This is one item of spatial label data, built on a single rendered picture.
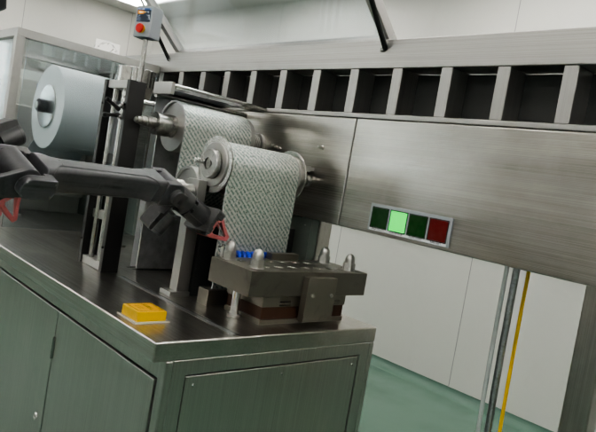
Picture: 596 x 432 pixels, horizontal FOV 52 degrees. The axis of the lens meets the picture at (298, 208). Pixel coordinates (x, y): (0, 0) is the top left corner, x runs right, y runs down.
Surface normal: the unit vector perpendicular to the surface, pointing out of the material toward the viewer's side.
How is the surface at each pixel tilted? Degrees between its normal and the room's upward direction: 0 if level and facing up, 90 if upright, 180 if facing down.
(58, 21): 90
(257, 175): 90
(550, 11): 90
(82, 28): 90
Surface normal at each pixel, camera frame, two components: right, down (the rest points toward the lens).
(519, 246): -0.72, -0.09
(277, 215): 0.67, 0.15
